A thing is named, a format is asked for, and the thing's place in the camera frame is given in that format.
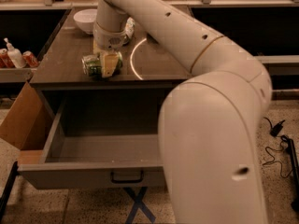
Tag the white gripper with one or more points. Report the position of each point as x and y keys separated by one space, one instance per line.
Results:
x=109 y=40

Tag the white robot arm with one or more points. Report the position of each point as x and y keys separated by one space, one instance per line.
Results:
x=207 y=124

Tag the pale green soda can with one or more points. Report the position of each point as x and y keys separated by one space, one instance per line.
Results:
x=129 y=30

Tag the red can right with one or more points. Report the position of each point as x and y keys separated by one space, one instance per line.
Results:
x=30 y=59

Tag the red can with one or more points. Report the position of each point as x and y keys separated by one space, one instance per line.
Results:
x=5 y=58
x=30 y=59

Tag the open grey top drawer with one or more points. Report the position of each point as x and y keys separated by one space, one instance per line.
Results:
x=100 y=144

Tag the red can left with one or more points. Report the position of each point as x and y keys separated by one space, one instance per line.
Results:
x=5 y=58

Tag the white bowl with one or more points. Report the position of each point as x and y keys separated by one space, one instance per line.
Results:
x=85 y=20

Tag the grey cabinet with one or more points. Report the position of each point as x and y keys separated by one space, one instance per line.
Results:
x=71 y=65

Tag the white pump bottle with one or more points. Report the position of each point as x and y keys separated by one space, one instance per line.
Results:
x=15 y=55

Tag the brown cardboard box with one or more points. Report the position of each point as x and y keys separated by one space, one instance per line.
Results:
x=27 y=125

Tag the black stand leg left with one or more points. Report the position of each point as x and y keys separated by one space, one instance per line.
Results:
x=8 y=188

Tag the black stand leg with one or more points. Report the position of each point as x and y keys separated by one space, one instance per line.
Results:
x=295 y=172
x=8 y=188

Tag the black stand leg right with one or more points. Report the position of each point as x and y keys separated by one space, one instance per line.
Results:
x=295 y=172

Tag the black power adapter with cable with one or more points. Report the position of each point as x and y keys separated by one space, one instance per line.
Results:
x=281 y=148

